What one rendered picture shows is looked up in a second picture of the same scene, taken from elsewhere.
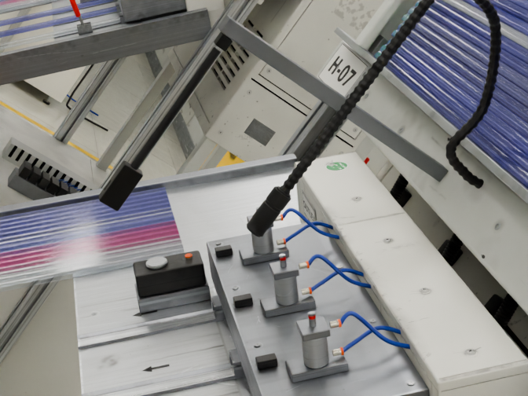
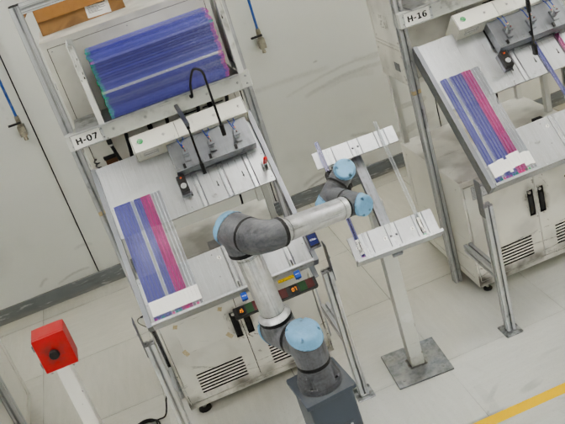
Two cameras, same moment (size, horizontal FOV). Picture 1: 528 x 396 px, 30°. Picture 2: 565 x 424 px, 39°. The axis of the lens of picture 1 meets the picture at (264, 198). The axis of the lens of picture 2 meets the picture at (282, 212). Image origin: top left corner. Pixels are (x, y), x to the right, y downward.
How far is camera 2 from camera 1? 291 cm
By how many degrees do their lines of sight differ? 71
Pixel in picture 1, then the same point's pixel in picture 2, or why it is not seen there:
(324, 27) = not seen: outside the picture
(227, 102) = not seen: outside the picture
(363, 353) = (231, 128)
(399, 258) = (198, 121)
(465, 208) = (193, 101)
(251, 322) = (219, 152)
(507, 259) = (218, 93)
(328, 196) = (161, 140)
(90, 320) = (195, 206)
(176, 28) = not seen: outside the picture
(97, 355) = (212, 198)
